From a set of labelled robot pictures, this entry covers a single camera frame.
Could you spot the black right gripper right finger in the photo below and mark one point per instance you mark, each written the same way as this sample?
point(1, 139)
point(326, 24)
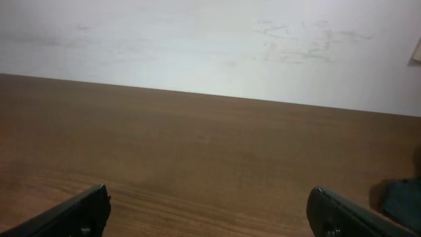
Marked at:
point(331, 215)

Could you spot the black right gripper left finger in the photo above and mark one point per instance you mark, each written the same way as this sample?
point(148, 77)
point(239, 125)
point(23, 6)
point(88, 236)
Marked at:
point(84, 215)

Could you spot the dark blue cloth piece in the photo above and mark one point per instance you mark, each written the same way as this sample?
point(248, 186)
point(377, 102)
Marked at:
point(401, 203)

